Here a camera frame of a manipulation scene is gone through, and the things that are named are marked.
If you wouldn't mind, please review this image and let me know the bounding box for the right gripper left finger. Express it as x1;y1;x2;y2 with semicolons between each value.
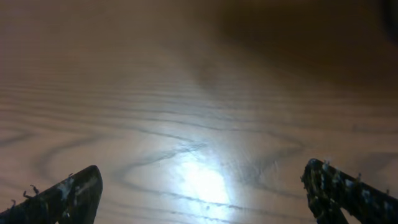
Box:
1;165;103;224

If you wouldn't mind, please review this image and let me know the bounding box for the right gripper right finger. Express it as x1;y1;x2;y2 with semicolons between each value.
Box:
300;159;397;224

